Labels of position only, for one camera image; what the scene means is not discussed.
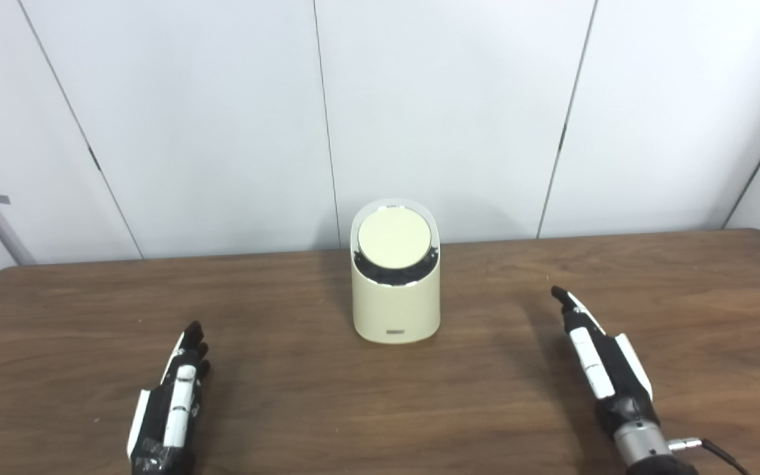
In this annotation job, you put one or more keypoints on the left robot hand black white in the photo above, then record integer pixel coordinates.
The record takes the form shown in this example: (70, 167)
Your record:
(156, 422)

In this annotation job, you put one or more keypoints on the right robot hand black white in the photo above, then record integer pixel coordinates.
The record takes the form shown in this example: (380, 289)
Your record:
(614, 376)

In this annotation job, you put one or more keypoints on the cream-colored bin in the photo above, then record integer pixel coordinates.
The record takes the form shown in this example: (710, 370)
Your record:
(396, 303)

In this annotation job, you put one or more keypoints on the cream round bin lid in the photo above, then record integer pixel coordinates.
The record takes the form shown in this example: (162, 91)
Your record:
(394, 237)

